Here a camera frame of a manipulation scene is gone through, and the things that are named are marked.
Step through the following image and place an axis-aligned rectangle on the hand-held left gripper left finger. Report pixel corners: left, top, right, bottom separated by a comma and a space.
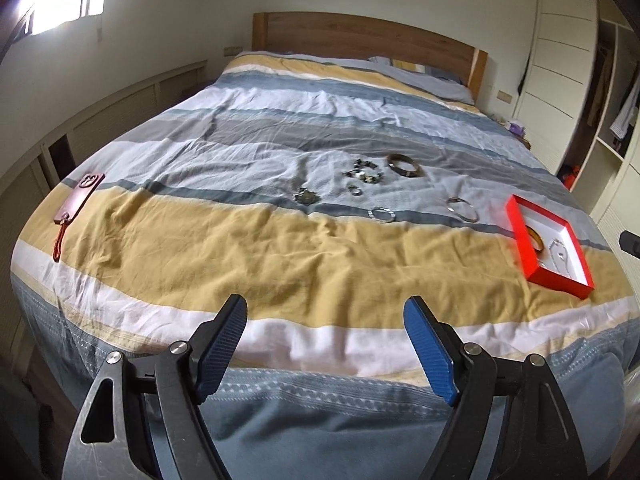
60, 294, 248, 480

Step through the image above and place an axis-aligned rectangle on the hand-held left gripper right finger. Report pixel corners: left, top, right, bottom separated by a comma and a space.
402, 295, 583, 480

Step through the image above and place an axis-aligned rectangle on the red jewelry box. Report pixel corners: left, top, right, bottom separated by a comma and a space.
505, 194, 596, 300

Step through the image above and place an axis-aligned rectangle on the silver chain bracelet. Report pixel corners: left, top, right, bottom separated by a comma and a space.
547, 239, 571, 268

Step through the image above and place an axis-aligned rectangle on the thin silver bangle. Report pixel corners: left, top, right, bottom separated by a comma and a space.
446, 196, 480, 224

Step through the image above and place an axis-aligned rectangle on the dark brown bangle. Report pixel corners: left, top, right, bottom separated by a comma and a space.
387, 154, 427, 179

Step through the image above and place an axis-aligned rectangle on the black bead bracelet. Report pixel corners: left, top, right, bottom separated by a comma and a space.
342, 159, 385, 184

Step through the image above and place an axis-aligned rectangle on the bed with striped duvet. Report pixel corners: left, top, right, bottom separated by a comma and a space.
10, 50, 632, 480

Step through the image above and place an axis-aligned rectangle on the striped hanging shirt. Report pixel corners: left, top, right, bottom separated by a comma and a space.
610, 80, 640, 152

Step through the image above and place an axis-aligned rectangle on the white wardrobe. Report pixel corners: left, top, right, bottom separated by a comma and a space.
512, 0, 640, 261

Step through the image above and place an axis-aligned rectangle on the grey pillow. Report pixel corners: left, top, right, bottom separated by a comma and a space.
369, 56, 476, 105

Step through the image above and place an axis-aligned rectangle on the wooden headboard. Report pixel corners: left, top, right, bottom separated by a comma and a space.
251, 12, 488, 102

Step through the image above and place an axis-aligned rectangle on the low white wall cabinet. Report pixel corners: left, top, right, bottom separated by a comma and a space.
0, 60, 209, 206

